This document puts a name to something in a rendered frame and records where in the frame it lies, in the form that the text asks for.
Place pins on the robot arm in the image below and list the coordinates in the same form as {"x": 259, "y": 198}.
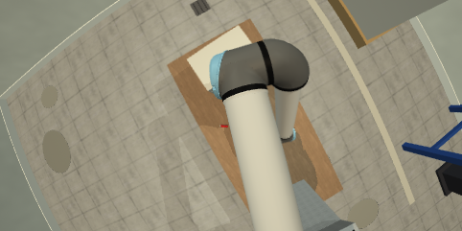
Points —
{"x": 239, "y": 78}

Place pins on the grey chest of drawers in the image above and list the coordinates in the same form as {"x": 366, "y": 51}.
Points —
{"x": 200, "y": 61}

